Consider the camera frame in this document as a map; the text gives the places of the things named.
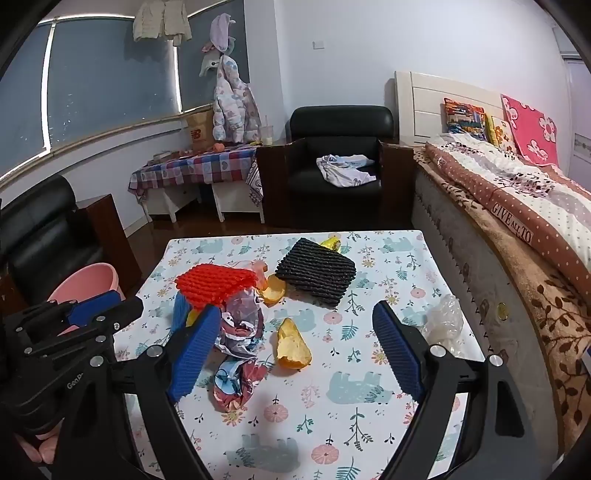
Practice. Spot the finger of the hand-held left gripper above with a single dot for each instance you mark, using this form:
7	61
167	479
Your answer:
92	308
124	311

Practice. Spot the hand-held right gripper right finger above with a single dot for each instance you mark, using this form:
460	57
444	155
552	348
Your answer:
399	350

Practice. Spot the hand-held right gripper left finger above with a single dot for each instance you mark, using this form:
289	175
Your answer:
194	355

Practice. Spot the pink plastic bucket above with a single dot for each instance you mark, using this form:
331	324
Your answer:
87	277

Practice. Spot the blue foam net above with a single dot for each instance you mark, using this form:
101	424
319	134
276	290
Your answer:
180	309

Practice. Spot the printed plastic wrapper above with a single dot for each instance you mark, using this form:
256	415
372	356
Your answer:
240	332

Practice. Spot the clear plastic bag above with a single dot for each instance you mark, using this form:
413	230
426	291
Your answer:
443	318

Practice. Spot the red foam net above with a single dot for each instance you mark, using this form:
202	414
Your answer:
212	284

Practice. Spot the large orange peel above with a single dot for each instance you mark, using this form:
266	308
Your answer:
291	346

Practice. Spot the small orange peel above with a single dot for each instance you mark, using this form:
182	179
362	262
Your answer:
273	290

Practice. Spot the black foam net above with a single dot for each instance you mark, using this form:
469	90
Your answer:
316	272

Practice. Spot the gold foil wrapper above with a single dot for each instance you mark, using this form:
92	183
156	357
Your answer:
331	242

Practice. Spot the person's left hand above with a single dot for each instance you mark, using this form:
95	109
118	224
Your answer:
39	450

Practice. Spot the black leather armchair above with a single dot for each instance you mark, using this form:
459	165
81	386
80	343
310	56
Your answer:
337	124
41	230

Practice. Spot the small gold disc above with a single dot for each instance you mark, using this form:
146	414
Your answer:
503	311

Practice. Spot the bed mattress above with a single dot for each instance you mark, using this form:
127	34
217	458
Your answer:
461	258

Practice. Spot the bed with patterned bedding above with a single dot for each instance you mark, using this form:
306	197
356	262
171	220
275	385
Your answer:
545	314

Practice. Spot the white low table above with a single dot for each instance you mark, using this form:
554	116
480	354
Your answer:
240	198

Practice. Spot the checkered cloth side table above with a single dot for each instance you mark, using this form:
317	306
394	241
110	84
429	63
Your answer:
198	166

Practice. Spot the crumpled printed cloth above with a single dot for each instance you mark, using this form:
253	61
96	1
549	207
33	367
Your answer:
341	173

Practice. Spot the brown paper bag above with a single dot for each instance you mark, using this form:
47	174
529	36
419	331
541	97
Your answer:
201	129

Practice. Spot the polka dot quilt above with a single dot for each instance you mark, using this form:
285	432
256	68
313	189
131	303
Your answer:
521	194

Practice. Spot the plastic drink cup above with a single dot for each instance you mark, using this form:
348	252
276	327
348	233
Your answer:
266	136

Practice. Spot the window with grey blind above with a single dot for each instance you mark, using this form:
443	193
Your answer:
106	78

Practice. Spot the pastel puffy jacket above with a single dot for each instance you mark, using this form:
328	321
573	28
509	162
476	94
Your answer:
233	106

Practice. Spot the yellow pillow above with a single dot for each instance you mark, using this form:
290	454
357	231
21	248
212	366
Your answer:
501	134

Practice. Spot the colourful printed pillow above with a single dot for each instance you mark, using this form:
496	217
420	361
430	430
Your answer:
464	117

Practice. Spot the white bed headboard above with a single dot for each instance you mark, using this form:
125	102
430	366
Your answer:
429	106

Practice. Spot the pink flowered pillow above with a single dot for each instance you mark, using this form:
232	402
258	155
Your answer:
531	129

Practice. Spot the hanging white sweater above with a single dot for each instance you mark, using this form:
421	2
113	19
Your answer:
157	21

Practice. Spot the hanging purple garment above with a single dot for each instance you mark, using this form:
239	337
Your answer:
221	32

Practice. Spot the white door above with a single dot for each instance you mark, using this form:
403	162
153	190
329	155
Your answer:
579	92

